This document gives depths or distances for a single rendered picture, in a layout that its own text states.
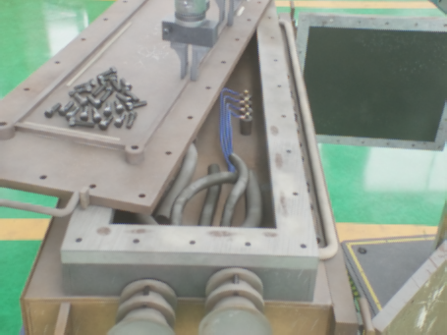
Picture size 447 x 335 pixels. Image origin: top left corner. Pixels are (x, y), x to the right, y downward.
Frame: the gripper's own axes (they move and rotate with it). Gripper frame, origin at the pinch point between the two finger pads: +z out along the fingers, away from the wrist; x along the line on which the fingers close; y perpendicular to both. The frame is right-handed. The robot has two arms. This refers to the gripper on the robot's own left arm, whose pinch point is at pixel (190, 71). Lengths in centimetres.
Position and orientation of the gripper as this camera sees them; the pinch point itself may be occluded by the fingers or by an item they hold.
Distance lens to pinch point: 163.4
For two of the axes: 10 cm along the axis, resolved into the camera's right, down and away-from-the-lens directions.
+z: -0.4, 8.3, 5.5
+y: -2.5, 5.3, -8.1
